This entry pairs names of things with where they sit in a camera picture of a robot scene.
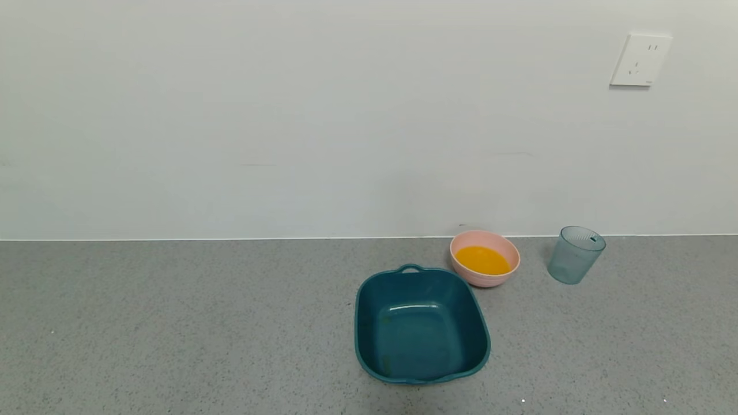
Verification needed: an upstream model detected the teal plastic basin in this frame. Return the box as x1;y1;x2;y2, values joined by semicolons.
355;264;491;385

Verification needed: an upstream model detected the ribbed translucent blue cup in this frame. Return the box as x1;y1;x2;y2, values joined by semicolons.
548;226;607;285

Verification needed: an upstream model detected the pink bowl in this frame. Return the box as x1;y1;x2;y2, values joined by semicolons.
450;230;521;288

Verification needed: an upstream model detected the white wall socket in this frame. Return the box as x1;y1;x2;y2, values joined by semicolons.
610;33;673;87

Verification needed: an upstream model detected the orange juice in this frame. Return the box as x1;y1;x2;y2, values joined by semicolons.
455;246;511;276

